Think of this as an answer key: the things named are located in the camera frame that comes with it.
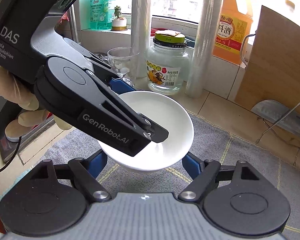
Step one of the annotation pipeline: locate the white bowl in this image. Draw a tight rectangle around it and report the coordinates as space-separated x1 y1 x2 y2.
98 90 194 173

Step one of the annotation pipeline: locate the left gloved hand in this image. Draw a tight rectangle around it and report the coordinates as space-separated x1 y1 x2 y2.
0 64 73 143

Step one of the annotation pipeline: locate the grey teal checked towel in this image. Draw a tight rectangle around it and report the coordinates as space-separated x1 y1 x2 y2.
0 115 300 239

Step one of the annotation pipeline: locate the clear glass mug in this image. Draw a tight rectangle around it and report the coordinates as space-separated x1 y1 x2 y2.
107 47 139 87

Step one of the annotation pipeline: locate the glass jar yellow lid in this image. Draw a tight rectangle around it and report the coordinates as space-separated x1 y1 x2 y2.
145 30 191 95

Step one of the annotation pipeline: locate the small potted plant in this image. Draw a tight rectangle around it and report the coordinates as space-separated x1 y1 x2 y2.
111 5 127 31

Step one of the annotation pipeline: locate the green dish soap bottle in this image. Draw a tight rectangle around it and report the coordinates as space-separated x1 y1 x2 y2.
90 0 114 30

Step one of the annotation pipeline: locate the short clear film roll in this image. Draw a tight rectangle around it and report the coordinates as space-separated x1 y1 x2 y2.
130 0 152 78

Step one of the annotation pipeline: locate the tall clear film roll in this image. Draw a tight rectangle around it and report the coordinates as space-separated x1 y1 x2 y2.
186 0 223 98

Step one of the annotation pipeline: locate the orange cooking wine jug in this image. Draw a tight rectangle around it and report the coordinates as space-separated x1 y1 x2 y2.
213 0 253 65

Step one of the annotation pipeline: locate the bamboo cutting board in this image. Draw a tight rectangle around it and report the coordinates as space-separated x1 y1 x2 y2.
235 7 300 110

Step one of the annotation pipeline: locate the black cable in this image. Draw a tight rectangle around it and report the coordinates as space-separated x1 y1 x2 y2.
0 135 23 176

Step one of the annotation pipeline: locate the steel wire rack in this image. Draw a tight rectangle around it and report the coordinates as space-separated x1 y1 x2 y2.
251 100 300 165

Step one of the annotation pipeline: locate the black handled kitchen knife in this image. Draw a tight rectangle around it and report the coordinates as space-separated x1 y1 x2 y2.
251 100 300 137

